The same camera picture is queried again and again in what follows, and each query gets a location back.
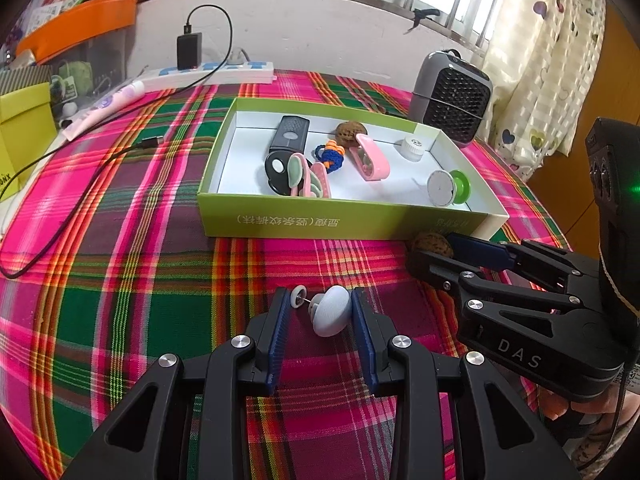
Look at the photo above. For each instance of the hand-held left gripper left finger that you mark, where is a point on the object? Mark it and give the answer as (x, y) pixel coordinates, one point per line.
(277, 340)

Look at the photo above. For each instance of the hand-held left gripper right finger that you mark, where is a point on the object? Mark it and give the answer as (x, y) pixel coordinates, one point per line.
(365, 340)

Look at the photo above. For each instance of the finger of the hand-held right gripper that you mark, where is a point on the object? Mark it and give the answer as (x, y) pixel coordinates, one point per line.
(480, 250)
(430, 265)

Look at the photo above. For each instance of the brown walnut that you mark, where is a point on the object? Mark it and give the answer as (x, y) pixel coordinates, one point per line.
(350, 132)
(430, 242)

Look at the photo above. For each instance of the white mushroom-shaped knob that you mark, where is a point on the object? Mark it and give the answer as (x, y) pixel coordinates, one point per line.
(330, 312)

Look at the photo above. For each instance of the green white spool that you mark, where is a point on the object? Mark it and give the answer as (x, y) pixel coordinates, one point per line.
(442, 187)

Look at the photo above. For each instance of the pink oblong case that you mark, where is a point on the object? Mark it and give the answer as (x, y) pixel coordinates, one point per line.
(380, 165)

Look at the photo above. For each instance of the white ribbed round container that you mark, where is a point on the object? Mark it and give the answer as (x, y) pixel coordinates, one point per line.
(412, 147)

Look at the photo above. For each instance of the green cardboard box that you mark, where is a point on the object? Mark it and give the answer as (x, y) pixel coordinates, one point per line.
(310, 220)

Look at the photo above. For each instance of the black round button disc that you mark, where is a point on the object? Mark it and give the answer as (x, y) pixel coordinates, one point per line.
(275, 172)

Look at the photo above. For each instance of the black rectangular device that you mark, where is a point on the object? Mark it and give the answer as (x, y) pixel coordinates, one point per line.
(290, 135)

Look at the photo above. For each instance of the person's right forearm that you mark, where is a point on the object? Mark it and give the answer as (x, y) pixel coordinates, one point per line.
(597, 447)

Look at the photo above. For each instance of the person's right hand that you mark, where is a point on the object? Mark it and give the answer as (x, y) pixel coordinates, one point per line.
(555, 402)

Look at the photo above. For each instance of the grey fan heater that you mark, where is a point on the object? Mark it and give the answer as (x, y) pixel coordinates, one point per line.
(450, 100)

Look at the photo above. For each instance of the cream heart-print curtain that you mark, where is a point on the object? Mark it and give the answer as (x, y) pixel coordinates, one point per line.
(545, 60)

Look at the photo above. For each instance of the black clip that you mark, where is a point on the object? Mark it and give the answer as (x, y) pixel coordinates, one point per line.
(425, 13)

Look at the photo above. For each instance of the white blue power strip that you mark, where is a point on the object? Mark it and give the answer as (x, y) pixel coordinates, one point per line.
(240, 71)

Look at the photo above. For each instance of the pink white tube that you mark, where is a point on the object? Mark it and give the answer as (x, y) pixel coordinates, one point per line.
(110, 102)

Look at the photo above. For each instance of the black charger adapter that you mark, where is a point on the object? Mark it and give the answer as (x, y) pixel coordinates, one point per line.
(189, 50)

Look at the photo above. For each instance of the small white round object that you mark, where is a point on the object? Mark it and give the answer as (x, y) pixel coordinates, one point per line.
(67, 108)

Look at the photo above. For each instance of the yellow-green box striped lid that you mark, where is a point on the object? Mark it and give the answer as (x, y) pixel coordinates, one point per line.
(20, 125)

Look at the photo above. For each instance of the pale green object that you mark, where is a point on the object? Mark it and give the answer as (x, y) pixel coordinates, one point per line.
(75, 72)

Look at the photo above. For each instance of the clear bin orange lid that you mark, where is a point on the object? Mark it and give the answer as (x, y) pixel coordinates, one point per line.
(85, 15)

